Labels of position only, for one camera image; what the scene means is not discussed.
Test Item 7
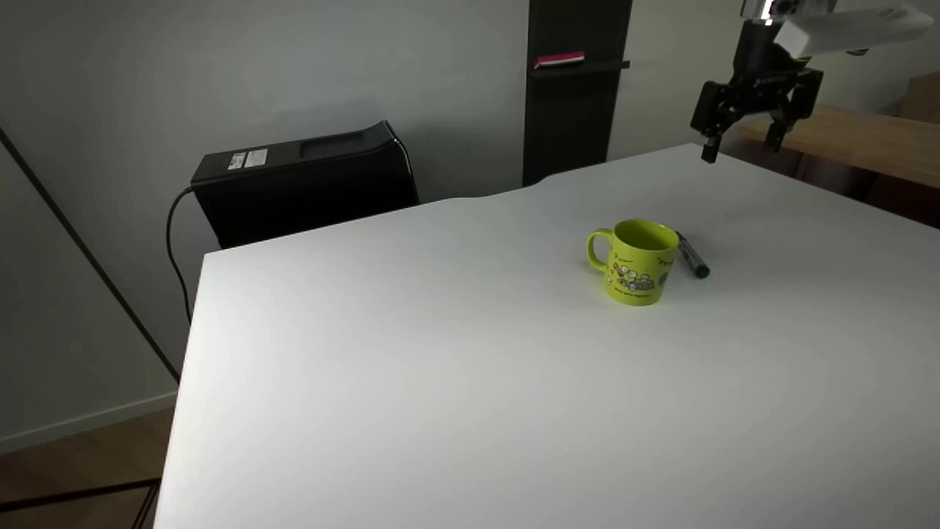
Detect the large black computer case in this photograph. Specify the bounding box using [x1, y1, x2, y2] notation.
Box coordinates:
[188, 119, 423, 251]

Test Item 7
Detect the black computer cable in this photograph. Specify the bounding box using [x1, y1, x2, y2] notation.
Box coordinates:
[161, 186, 204, 330]

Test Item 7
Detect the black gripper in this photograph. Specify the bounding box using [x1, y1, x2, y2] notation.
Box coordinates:
[687, 19, 825, 164]

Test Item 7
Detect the tall black panel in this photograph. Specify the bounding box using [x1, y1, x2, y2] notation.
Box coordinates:
[521, 0, 636, 188]

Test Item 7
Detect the green printed mug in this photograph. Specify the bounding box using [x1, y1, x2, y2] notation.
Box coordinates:
[584, 214, 686, 312]

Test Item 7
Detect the light wooden table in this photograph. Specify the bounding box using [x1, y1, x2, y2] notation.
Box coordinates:
[730, 67, 940, 230]

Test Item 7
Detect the thin black diagonal pole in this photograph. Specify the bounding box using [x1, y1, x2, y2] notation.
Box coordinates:
[0, 126, 186, 387]

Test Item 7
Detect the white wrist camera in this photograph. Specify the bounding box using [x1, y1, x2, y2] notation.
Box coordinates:
[771, 16, 818, 63]

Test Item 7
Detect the pink label strip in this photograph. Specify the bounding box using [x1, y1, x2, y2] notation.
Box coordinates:
[532, 49, 590, 70]

